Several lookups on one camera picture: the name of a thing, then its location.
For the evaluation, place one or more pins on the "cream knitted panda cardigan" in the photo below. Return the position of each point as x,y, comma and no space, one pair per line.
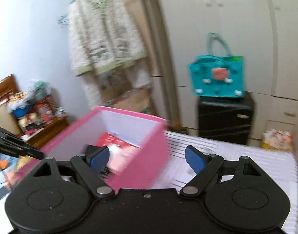
106,50

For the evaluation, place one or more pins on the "teal felt handbag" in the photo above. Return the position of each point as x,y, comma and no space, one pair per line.
216,76

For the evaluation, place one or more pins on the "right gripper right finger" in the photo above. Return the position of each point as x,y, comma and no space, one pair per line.
206,168

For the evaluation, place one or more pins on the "beige wardrobe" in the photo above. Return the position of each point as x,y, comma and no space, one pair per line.
264,32

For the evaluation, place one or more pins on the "red patterned bag in box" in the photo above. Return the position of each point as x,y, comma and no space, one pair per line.
110,140

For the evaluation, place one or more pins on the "wooden nightstand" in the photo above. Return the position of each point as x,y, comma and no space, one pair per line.
38,131

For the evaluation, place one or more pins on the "brown paper bag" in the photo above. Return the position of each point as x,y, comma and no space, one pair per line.
136,100

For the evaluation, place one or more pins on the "pink cardboard storage box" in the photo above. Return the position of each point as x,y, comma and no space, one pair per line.
137,144

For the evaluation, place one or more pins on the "black suitcase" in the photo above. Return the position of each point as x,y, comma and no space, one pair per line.
226,119

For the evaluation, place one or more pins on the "black power bank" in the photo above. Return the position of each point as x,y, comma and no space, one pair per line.
97,159

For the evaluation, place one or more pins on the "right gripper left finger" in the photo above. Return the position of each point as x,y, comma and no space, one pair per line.
96,185

